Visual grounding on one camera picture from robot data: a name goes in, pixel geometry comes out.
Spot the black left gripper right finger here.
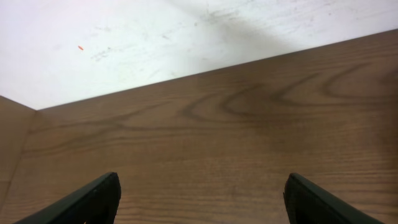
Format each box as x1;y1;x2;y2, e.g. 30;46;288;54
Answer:
284;173;382;224

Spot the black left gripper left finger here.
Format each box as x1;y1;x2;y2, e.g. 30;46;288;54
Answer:
16;172;121;224

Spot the brown left side panel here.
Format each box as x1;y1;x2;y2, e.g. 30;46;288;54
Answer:
0;96;35;207

